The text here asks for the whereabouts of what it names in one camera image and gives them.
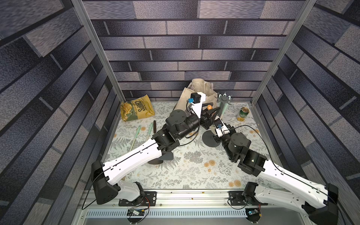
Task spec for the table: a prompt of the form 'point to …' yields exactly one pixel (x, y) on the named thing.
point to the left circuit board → (133, 212)
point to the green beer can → (243, 111)
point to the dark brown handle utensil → (159, 161)
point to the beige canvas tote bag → (197, 85)
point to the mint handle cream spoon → (138, 131)
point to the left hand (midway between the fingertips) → (217, 106)
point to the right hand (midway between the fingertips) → (218, 119)
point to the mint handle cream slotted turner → (225, 107)
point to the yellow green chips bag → (140, 108)
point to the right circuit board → (253, 214)
